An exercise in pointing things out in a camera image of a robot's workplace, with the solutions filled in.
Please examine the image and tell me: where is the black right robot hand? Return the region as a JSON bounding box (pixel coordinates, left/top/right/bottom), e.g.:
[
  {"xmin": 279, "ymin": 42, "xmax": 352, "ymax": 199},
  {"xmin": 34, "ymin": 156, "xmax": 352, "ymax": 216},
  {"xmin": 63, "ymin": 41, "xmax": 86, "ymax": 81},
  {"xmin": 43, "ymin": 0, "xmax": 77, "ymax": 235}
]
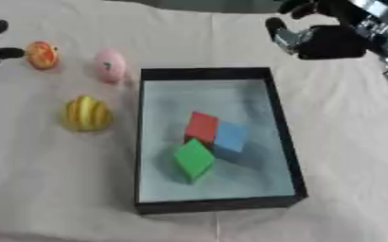
[{"xmin": 263, "ymin": 0, "xmax": 379, "ymax": 61}]

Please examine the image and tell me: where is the black box with white inside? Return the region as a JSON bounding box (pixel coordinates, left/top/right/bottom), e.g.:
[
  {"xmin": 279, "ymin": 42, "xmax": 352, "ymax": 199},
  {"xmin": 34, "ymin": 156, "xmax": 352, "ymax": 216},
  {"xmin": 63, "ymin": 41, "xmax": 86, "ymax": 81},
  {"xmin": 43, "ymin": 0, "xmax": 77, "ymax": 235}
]
[{"xmin": 132, "ymin": 66, "xmax": 310, "ymax": 216}]

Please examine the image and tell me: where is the orange toy pumpkin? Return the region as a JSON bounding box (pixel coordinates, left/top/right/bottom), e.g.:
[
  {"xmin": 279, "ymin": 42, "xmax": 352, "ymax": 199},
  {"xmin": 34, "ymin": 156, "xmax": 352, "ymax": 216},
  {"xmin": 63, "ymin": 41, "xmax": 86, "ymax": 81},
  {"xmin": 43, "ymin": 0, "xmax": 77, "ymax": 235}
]
[{"xmin": 23, "ymin": 41, "xmax": 61, "ymax": 71}]

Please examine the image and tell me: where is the yellow striped toy squash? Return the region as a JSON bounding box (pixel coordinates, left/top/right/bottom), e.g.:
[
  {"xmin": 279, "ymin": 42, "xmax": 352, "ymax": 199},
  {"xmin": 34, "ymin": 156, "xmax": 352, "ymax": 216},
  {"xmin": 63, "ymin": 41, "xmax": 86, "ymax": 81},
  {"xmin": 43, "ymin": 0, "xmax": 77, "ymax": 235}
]
[{"xmin": 60, "ymin": 95, "xmax": 115, "ymax": 133}]

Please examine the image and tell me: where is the pink toy peach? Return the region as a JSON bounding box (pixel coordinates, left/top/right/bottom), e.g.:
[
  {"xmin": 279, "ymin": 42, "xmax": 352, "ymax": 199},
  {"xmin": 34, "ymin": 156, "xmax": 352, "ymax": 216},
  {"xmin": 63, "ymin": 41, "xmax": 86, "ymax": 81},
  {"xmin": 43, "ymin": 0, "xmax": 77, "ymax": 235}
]
[{"xmin": 93, "ymin": 47, "xmax": 128, "ymax": 84}]

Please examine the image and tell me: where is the blue block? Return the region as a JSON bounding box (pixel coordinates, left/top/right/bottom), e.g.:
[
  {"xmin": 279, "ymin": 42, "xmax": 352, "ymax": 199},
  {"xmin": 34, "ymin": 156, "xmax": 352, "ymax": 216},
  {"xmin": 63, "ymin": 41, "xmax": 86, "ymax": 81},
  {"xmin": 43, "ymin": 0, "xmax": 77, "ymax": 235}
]
[{"xmin": 212, "ymin": 121, "xmax": 251, "ymax": 154}]

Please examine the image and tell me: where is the red block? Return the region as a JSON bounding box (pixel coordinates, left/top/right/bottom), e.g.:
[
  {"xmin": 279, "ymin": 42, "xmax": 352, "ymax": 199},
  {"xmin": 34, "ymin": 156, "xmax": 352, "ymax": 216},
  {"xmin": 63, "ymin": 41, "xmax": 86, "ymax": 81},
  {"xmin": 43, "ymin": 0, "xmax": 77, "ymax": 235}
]
[{"xmin": 182, "ymin": 111, "xmax": 222, "ymax": 147}]

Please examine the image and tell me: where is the green block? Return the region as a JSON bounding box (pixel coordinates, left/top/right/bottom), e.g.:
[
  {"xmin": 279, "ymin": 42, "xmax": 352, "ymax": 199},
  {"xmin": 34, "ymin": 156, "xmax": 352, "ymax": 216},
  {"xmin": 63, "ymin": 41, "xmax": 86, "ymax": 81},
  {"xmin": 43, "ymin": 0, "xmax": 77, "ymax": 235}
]
[{"xmin": 172, "ymin": 138, "xmax": 218, "ymax": 184}]

